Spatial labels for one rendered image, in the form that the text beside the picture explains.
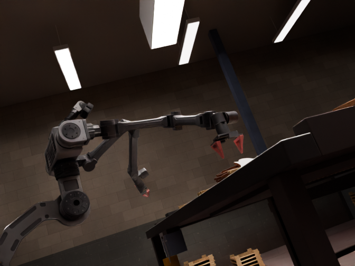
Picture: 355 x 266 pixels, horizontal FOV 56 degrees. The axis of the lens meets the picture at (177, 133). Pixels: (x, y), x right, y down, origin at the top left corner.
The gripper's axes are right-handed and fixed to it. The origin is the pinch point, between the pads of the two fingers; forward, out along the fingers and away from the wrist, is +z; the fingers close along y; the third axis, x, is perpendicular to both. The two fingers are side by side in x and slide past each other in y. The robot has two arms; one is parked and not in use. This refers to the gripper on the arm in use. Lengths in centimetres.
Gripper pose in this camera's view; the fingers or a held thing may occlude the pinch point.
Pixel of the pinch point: (232, 153)
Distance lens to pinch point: 151.0
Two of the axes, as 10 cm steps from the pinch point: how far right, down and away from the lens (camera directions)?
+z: 3.2, 9.0, -2.9
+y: 9.1, -2.1, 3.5
